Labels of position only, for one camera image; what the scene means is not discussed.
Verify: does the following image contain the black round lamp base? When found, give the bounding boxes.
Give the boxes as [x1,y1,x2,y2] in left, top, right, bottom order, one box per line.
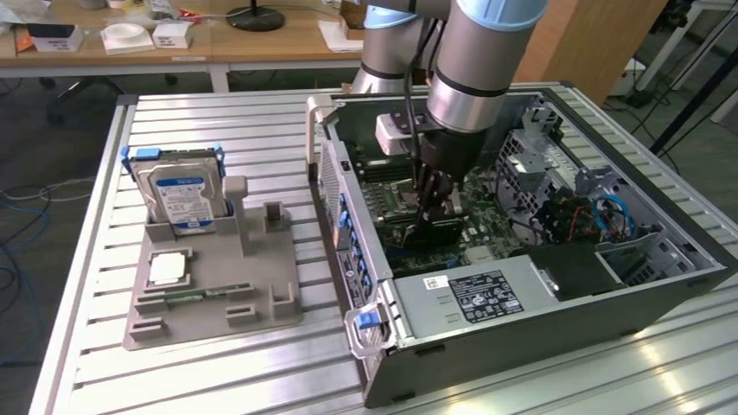
[225,0,287,33]

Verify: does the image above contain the silver CPU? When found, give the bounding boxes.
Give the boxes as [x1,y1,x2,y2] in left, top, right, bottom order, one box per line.
[147,253,190,287]

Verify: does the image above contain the green RAM stick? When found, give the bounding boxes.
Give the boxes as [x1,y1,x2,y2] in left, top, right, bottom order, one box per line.
[139,284,253,304]

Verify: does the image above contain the blue floor cables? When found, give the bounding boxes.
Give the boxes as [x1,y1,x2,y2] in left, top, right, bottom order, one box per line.
[0,188,55,369]

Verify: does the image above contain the dark arm cable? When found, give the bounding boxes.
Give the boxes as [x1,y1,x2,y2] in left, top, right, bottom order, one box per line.
[402,16,446,185]

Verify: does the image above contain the red wire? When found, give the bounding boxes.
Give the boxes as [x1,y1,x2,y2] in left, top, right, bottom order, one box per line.
[568,206,597,243]

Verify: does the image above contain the wooden desk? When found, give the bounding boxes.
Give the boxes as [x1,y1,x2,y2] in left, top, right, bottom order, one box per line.
[0,0,528,94]

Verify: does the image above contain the black stand pole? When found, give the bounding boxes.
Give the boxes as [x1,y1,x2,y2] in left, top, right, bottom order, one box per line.
[649,0,738,155]

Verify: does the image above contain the graphics card with black fan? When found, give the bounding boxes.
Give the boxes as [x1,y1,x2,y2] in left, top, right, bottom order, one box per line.
[401,214,466,253]

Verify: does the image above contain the green motherboard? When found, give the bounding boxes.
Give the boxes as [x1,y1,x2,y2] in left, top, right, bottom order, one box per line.
[345,146,532,280]

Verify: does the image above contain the metal disk bay cage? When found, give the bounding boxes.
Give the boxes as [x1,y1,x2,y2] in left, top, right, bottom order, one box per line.
[494,105,580,209]

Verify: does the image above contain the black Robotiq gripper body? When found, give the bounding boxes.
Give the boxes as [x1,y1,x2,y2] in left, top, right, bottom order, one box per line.
[419,126,487,182]

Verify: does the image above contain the white flat booklet box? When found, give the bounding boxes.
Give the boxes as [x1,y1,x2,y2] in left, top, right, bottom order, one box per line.
[318,20,367,54]

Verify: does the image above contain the small white labelled box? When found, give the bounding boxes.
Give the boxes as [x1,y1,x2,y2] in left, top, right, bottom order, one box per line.
[151,21,195,50]

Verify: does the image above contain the cardboard box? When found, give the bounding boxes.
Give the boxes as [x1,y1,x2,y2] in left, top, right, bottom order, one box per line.
[338,0,371,31]

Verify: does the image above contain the CPU socket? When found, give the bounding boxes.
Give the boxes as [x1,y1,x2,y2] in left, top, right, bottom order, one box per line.
[391,179,421,209]

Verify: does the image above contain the open black PC case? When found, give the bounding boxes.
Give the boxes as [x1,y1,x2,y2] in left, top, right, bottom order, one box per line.
[303,82,738,410]

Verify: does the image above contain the blue wire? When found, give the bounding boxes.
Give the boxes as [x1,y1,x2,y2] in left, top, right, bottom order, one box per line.
[593,195,637,241]

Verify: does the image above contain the hard disk in blue caddy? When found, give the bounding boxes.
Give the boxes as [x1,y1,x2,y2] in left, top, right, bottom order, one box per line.
[119,142,233,237]

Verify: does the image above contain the white box with round bowl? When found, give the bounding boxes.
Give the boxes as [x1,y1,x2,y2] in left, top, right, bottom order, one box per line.
[99,22,158,56]

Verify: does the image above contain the grey case latch blue tab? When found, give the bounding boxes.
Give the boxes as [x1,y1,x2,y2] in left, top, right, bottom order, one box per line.
[343,302,399,358]

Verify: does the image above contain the white box with dark lid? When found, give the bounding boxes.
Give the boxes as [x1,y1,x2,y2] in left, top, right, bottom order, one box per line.
[30,23,86,54]

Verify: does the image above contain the wooden cabinet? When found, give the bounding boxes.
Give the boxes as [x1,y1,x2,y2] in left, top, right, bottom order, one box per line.
[510,0,674,105]

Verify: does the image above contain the black office chair base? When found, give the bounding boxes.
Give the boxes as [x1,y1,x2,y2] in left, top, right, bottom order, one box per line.
[39,76,126,126]

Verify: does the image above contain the grey parts rack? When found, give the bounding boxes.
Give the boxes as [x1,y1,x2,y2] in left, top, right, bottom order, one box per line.
[122,175,307,353]

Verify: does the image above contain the grey power supply unit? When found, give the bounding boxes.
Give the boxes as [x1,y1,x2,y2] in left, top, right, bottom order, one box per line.
[391,254,562,341]

